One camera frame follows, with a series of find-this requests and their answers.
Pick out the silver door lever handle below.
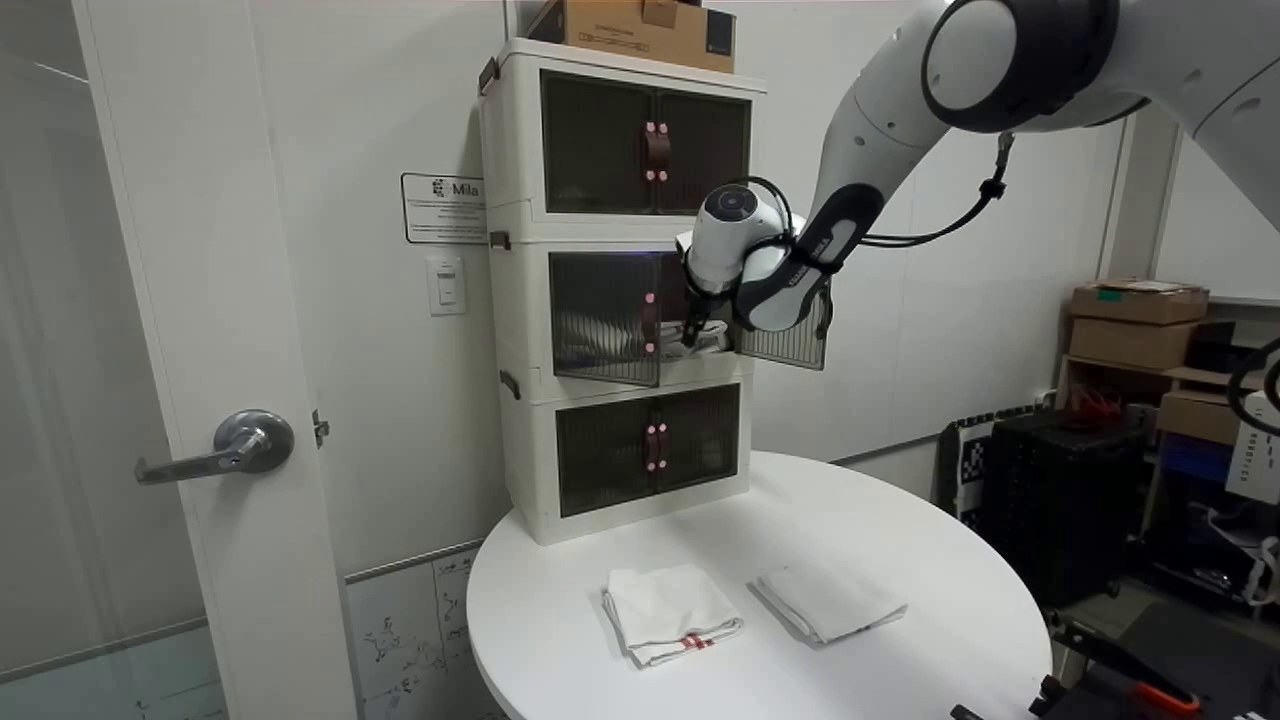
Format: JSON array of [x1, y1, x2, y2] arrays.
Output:
[[135, 408, 297, 484]]

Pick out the cardboard box on cabinet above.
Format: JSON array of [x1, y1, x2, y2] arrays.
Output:
[[528, 0, 738, 72]]

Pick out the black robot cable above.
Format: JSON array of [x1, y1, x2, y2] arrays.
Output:
[[852, 127, 1021, 257]]

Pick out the stacked cardboard boxes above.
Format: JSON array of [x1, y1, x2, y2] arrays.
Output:
[[1067, 279, 1210, 373]]

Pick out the white towel with red stripe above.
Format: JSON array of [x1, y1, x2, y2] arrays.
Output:
[[600, 569, 743, 666]]

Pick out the white three-drawer cabinet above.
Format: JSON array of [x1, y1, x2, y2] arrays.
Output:
[[475, 42, 769, 542]]

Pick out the white door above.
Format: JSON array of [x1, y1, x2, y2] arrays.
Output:
[[73, 0, 356, 720]]

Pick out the white light switch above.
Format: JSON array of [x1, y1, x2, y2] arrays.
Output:
[[429, 257, 466, 316]]

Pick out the towel in middle drawer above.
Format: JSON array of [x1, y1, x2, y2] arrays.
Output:
[[558, 316, 652, 367]]

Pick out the folded white towel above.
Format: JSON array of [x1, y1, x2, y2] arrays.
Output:
[[751, 569, 907, 646]]

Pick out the drawer door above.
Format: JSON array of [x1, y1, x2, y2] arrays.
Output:
[[731, 244, 831, 373]]

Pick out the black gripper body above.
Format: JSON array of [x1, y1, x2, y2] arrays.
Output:
[[679, 283, 731, 343]]

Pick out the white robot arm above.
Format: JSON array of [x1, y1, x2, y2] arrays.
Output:
[[685, 0, 1280, 331]]

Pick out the wall sign plate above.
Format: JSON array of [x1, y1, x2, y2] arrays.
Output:
[[400, 171, 487, 244]]

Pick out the black storage crate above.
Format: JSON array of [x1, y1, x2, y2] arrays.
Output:
[[979, 416, 1150, 616]]

